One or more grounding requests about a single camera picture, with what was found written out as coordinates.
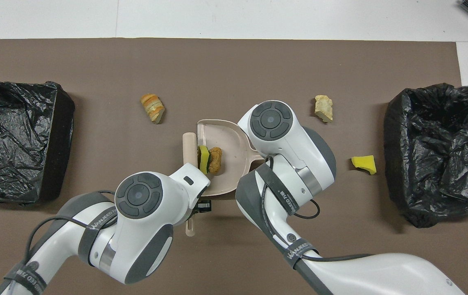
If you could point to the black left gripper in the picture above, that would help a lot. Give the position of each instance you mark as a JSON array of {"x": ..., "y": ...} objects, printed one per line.
[{"x": 204, "y": 206}]

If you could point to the yellow green scrub sponge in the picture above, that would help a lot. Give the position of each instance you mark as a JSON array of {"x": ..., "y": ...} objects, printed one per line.
[{"x": 204, "y": 159}]

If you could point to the brown round bread roll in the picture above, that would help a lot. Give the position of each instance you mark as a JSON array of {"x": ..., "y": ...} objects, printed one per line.
[{"x": 215, "y": 159}]

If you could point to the beige hand brush black bristles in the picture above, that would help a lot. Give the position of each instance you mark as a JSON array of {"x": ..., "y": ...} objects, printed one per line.
[{"x": 189, "y": 147}]

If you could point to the beige plastic dustpan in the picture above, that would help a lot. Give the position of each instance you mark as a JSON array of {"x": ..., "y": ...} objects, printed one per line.
[{"x": 229, "y": 135}]

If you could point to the large orange striped bread chunk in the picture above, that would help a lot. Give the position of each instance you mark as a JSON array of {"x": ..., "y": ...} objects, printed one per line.
[{"x": 152, "y": 107}]

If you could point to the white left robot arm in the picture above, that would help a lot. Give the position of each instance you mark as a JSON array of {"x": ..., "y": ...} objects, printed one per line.
[{"x": 143, "y": 229}]

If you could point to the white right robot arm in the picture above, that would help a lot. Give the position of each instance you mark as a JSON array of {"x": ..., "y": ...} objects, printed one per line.
[{"x": 291, "y": 139}]

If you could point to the black bag lined bin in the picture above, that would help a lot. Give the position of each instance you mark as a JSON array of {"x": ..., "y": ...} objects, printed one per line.
[
  {"x": 12, "y": 139},
  {"x": 434, "y": 155}
]

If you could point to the large brown table mat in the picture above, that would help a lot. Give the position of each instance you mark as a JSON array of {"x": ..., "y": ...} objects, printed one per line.
[{"x": 176, "y": 61}]

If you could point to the pale cream bread piece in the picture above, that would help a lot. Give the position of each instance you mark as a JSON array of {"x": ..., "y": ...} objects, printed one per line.
[{"x": 324, "y": 108}]

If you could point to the small yellow sponge wedge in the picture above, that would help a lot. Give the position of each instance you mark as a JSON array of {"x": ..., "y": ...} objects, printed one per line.
[{"x": 364, "y": 163}]

